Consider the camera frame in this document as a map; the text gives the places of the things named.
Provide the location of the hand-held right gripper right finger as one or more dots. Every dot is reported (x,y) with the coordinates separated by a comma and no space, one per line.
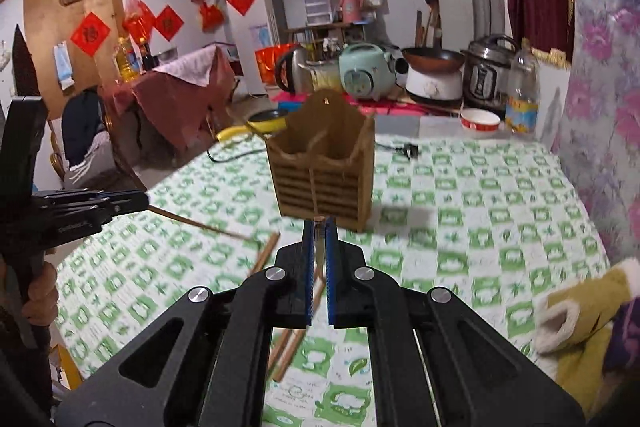
(331,267)

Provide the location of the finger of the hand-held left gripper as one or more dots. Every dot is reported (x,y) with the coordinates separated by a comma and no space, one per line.
(120,201)

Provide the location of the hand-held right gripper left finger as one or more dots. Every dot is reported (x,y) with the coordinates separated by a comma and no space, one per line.
(309,267)

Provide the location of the long wooden chopstick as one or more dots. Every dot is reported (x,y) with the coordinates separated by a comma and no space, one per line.
(290,354)
(265,253)
(278,347)
(200,225)
(319,247)

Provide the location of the wooden utensil holder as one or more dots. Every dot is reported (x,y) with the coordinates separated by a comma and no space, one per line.
(320,187)

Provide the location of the person's left forearm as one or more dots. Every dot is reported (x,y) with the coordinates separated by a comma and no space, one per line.
(25,382)

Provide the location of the person's left hand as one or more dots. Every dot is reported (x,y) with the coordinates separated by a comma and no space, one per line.
(42,294)

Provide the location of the wooden chair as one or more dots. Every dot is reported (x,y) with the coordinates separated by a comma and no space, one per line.
(60,167)

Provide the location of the dark jacket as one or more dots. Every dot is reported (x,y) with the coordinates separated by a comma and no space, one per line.
(82,127)

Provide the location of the blue face masks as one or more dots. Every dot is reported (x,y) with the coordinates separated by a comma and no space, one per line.
(64,67)

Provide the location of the red cloth covered table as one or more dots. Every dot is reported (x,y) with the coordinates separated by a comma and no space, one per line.
(170,102)

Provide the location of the green checkered tablecloth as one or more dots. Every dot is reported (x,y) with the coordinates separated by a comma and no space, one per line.
(450,207)

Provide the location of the cooking oil bottle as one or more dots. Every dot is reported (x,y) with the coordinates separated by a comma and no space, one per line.
(129,64)

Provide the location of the dark sauce bottle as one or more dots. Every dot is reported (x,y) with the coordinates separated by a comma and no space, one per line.
(146,57)

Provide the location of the yellow frying pan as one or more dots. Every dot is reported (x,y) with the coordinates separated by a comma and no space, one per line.
(267,122)

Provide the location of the pink red mat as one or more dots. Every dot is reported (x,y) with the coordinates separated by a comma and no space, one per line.
(360,104)

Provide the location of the stainless electric kettle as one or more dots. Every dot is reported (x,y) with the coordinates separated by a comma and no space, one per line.
(295,74)

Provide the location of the teal rice cooker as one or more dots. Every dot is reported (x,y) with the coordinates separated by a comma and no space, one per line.
(367,74)

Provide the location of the orange gift bag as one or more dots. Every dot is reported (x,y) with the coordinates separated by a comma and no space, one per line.
(267,67)

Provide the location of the red hanging bag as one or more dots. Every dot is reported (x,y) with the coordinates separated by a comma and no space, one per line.
(211,18)

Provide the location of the white refrigerator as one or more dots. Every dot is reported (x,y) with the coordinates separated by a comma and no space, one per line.
(250,42)

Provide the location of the red and white bowl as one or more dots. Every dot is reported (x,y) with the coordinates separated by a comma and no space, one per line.
(480,121)

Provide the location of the brown wok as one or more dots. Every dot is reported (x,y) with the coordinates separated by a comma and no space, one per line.
(432,61)

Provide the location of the wooden shelf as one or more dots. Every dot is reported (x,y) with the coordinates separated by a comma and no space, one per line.
(325,27)

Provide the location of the black silver pressure cooker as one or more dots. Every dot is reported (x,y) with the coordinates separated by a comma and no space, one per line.
(487,77)

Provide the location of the clear plastic bottle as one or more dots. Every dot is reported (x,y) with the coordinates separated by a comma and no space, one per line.
(522,97)

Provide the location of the pink thermos jug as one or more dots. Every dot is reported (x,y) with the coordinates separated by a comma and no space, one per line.
(350,4)

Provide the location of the plastic drawer tower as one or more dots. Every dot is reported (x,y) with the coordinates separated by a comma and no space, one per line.
(316,2)

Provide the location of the purple cloth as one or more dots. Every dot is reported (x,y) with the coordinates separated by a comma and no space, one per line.
(625,332)

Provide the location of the floral plastic sheet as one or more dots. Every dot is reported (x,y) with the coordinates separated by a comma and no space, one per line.
(605,82)

